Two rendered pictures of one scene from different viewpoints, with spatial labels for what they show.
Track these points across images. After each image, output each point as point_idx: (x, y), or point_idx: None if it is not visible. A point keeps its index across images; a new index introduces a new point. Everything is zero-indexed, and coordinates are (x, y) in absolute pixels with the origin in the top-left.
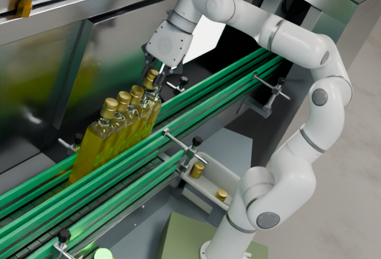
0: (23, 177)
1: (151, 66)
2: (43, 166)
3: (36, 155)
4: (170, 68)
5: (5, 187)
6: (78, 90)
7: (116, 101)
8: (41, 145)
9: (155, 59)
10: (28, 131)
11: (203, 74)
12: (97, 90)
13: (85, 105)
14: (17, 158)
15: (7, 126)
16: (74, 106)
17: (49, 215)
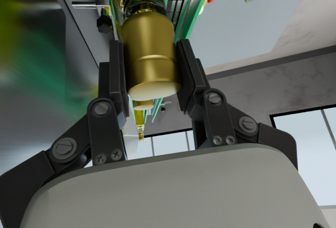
0: (92, 18)
1: (123, 105)
2: None
3: None
4: (229, 125)
5: (98, 35)
6: (55, 70)
7: (146, 106)
8: None
9: (120, 131)
10: (69, 52)
11: None
12: None
13: None
14: (71, 22)
15: (82, 90)
16: (54, 33)
17: None
